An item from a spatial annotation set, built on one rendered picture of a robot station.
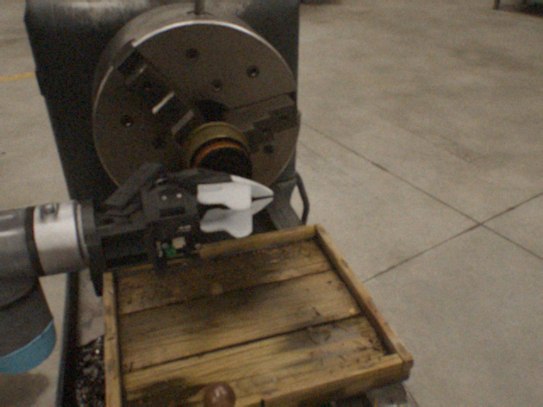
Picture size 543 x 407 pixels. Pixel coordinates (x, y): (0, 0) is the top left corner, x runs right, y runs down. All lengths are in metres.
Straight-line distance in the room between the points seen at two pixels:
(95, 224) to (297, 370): 0.30
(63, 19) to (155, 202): 0.41
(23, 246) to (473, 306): 1.81
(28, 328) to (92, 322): 0.63
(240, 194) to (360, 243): 1.77
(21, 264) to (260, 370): 0.30
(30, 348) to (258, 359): 0.26
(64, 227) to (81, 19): 0.42
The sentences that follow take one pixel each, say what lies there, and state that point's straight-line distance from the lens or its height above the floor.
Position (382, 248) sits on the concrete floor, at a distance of 2.29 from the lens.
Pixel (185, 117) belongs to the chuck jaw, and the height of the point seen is 1.13.
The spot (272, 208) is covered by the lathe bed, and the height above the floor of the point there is 0.87.
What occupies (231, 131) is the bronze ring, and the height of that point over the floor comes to 1.12.
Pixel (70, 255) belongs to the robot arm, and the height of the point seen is 1.08.
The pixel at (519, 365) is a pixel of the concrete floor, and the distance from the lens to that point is 1.97.
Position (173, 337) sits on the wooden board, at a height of 0.88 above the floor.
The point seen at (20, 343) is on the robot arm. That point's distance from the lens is 0.62.
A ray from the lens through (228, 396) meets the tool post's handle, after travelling 0.31.
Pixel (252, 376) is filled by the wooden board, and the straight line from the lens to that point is 0.64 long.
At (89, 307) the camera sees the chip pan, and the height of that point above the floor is 0.54.
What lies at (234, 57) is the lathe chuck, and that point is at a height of 1.19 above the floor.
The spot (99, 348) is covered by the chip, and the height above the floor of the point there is 0.57.
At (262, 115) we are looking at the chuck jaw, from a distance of 0.71.
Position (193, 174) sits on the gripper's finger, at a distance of 0.55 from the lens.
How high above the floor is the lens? 1.39
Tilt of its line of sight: 33 degrees down
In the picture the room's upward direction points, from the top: straight up
